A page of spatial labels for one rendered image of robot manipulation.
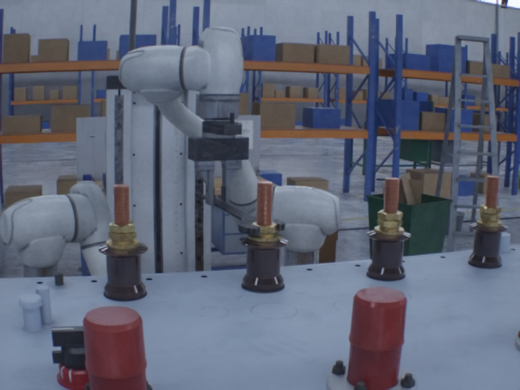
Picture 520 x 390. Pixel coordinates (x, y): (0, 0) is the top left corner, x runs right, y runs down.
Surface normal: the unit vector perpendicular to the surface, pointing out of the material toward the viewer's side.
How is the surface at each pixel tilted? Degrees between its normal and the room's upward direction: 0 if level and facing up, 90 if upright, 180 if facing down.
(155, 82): 125
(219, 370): 0
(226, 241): 90
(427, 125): 90
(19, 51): 90
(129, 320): 4
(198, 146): 90
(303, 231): 103
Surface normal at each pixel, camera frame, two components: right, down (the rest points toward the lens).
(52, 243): 0.64, 0.40
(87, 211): 0.71, -0.29
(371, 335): -0.33, 0.13
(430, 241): 0.57, 0.22
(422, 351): 0.02, -0.99
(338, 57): 0.25, 0.17
